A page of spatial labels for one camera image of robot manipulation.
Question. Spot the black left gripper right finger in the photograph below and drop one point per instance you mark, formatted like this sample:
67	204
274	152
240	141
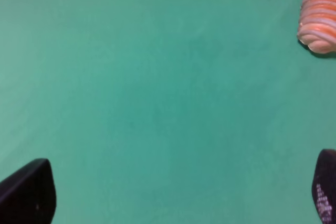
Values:
323	186

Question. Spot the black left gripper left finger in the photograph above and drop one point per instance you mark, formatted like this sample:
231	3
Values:
29	195

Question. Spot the orange striped bread toy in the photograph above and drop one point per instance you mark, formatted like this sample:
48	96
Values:
316	25

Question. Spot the green table cloth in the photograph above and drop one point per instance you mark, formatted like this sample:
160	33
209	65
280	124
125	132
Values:
166	111

